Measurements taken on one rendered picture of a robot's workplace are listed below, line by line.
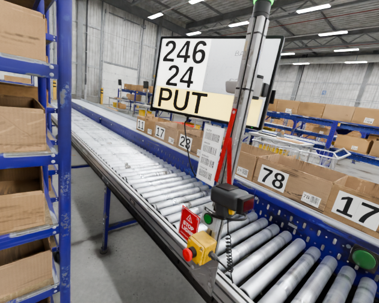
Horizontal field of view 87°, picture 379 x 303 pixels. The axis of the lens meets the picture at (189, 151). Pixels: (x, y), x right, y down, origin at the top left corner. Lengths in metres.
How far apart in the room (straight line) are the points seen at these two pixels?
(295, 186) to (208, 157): 0.63
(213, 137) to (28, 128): 0.49
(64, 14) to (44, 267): 0.66
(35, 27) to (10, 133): 0.23
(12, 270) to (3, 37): 0.56
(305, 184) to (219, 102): 0.65
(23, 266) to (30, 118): 0.40
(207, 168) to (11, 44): 0.57
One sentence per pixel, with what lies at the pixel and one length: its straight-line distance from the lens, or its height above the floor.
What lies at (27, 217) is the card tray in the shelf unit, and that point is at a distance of 0.66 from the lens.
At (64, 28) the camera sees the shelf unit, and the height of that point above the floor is 1.42.
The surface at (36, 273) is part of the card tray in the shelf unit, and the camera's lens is 0.79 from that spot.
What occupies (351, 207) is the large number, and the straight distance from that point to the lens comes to 1.15.
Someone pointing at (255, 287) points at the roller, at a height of 0.75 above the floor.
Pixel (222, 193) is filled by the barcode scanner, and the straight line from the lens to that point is 0.58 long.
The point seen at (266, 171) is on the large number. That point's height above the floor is 0.99.
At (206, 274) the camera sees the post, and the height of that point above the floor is 0.73.
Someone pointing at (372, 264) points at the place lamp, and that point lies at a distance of 1.13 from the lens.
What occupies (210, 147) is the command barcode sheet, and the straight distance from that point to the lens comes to 0.67.
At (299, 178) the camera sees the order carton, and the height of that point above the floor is 1.01.
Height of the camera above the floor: 1.31
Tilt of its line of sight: 14 degrees down
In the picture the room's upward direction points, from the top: 9 degrees clockwise
